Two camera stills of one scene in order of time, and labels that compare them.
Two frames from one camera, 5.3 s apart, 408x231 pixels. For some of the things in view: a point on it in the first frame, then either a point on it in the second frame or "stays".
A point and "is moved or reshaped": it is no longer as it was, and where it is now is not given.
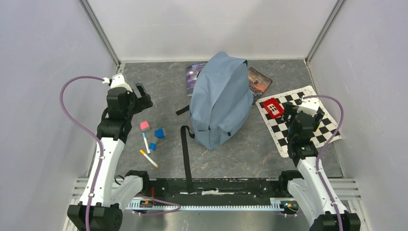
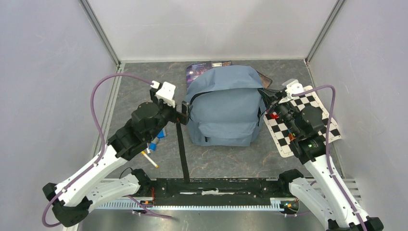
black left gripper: x=144 y=102 → x=178 y=116
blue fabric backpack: x=221 y=96 is moved or reshaped
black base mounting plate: x=217 y=191 stays
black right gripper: x=290 y=109 → x=272 y=99
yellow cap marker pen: x=154 y=163 stays
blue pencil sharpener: x=160 y=133 stays
